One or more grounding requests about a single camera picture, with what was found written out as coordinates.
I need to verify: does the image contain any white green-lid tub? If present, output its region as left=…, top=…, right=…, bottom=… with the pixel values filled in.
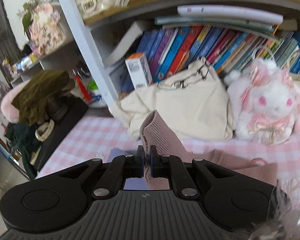
left=89, top=80, right=103, bottom=103

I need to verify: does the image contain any olive green cloth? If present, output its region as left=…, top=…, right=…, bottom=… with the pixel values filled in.
left=11, top=69, right=75, bottom=127

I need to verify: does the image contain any pink flower bouquet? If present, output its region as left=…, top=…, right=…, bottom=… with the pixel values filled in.
left=22, top=2, right=67, bottom=55

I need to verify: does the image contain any cream printed t-shirt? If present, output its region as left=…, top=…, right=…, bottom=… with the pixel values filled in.
left=112, top=59, right=234, bottom=140

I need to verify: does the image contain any dark green cloth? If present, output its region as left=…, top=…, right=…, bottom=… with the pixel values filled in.
left=4, top=122, right=43, bottom=180

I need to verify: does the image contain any grey fluffy fur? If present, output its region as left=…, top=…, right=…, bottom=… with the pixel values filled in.
left=247, top=185, right=300, bottom=240

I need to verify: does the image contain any white wooden bookshelf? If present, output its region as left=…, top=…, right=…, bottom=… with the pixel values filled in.
left=10, top=0, right=300, bottom=120

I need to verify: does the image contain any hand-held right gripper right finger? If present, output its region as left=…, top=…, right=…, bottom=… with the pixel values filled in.
left=150, top=145, right=237, bottom=197

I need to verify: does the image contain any white flat tablet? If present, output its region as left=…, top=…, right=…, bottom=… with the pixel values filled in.
left=177, top=5, right=283, bottom=25

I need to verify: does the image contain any black flat case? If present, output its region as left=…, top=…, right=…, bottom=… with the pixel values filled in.
left=34, top=97, right=90, bottom=172

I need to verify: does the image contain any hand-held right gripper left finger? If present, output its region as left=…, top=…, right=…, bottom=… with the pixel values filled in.
left=57, top=145, right=145, bottom=198

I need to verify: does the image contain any row of colourful books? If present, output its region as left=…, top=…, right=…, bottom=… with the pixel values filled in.
left=121, top=25, right=300, bottom=93

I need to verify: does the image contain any white barcode box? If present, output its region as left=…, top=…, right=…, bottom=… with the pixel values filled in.
left=125, top=52, right=153, bottom=88

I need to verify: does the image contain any thick grey leaning book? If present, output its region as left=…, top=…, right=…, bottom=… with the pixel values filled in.
left=105, top=21, right=150, bottom=67

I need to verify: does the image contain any dark round container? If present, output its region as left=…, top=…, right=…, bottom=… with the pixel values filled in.
left=45, top=97, right=68, bottom=121

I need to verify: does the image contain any teal flat folder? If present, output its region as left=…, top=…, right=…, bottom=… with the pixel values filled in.
left=155, top=15, right=280, bottom=34

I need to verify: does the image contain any pink fluffy cloth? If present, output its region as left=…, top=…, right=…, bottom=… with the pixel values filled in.
left=0, top=80, right=28, bottom=124

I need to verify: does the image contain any purple and brown knit sweater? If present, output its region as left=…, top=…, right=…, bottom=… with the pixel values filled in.
left=110, top=109, right=278, bottom=191

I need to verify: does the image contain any cream wristwatch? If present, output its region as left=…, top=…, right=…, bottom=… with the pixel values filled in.
left=35, top=119, right=55, bottom=141

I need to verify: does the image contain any white pink plush bunny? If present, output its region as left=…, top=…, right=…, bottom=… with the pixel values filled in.
left=224, top=59, right=300, bottom=144

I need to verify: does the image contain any pink checked desk mat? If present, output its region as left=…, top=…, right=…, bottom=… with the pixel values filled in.
left=36, top=116, right=300, bottom=195

